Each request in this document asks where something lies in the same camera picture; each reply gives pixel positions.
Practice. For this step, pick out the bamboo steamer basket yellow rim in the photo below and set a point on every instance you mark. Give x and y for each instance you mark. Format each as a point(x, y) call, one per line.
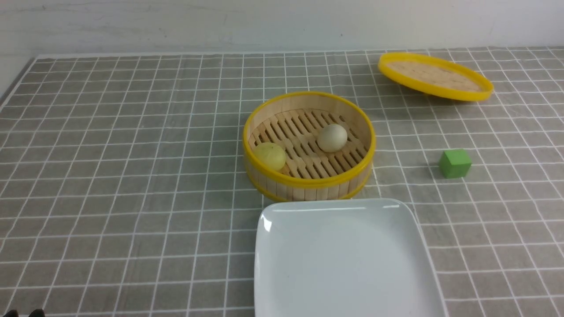
point(294, 121)

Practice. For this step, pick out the green wooden cube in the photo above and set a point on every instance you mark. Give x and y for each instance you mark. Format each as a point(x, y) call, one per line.
point(454, 163)

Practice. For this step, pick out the white square plate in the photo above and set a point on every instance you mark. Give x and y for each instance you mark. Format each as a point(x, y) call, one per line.
point(343, 258)

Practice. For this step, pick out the grey checked tablecloth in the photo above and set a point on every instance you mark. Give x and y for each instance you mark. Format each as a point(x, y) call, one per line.
point(124, 192)

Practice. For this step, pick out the white steamed bun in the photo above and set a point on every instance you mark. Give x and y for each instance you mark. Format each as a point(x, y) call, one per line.
point(332, 138)

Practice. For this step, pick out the yellow steamed bun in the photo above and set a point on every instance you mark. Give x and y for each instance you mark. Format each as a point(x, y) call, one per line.
point(271, 155)

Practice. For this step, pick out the yellow rimmed steamer lid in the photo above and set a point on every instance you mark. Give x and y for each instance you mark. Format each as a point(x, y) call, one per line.
point(435, 76)

